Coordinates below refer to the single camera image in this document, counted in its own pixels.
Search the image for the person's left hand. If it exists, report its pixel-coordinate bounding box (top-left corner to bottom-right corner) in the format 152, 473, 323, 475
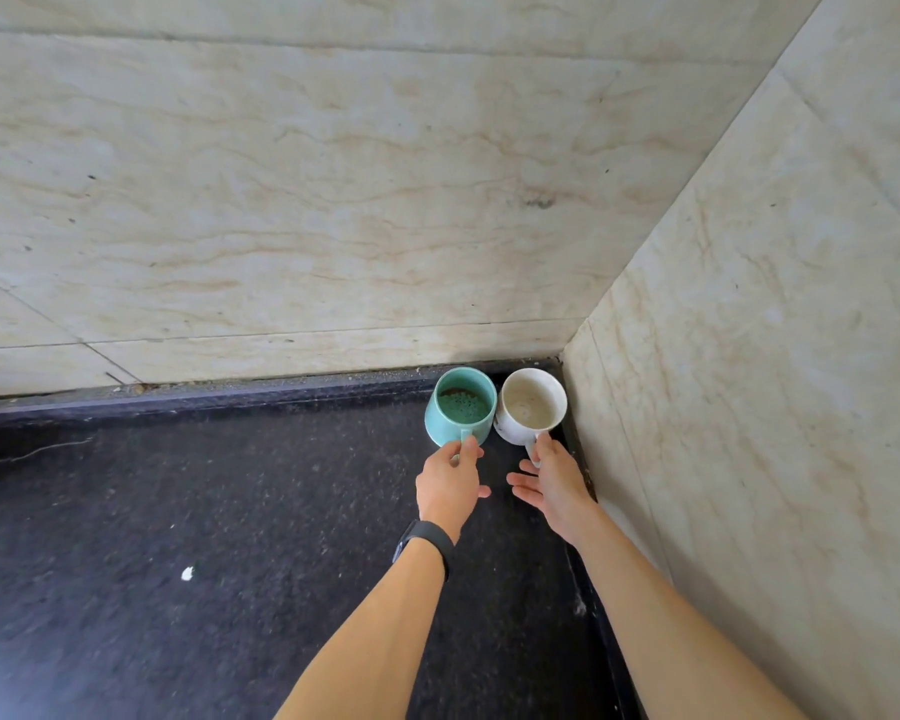
415, 436, 492, 547

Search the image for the person's right hand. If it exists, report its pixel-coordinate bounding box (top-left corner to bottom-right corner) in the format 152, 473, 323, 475
506, 431, 600, 549

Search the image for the teal ceramic mug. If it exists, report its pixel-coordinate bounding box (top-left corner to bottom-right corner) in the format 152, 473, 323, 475
424, 367, 498, 467

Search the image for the white ceramic mug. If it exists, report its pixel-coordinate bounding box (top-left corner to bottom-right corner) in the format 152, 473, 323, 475
493, 367, 569, 469

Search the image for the person's left forearm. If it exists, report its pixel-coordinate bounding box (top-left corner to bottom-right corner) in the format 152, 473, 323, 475
273, 538, 450, 720

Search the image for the person's right forearm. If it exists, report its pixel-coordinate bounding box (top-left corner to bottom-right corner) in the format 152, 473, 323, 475
572, 504, 810, 720

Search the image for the black wristband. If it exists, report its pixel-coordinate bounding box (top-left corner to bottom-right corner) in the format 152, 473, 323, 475
391, 519, 456, 583

